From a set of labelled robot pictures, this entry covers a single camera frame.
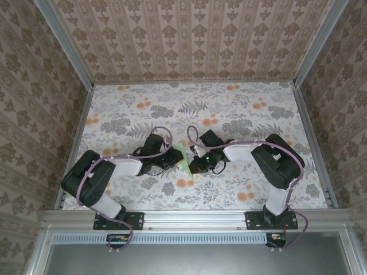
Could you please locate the light green cloth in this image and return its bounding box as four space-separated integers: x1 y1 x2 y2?
171 143 196 180

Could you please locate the floral table mat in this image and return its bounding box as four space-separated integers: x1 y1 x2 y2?
61 82 330 211

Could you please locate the grey metal panel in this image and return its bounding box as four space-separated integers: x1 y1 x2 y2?
27 230 367 275

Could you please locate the black controller board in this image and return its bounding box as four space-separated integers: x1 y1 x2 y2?
265 232 288 249
106 233 130 249

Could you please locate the aluminium front rail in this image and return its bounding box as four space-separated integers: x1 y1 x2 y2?
41 208 353 232

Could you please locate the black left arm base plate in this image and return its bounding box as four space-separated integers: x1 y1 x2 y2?
93 211 145 231

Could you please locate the white slotted cable duct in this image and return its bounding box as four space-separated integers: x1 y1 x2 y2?
53 232 270 245

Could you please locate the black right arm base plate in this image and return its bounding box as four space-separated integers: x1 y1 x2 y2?
245 211 299 231

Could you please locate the aluminium back rail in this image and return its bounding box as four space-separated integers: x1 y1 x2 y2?
93 80 295 85

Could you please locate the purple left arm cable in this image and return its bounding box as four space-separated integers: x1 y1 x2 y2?
76 127 173 254

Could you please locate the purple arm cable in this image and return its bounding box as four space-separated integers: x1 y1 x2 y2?
186 125 309 253
76 127 173 254

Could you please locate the aluminium side rail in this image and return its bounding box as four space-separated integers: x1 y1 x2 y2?
292 81 339 210
54 84 95 211

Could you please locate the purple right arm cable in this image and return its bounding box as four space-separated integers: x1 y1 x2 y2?
186 125 309 253

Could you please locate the aluminium frame post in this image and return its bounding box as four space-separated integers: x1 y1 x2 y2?
33 0 95 88
292 0 353 88

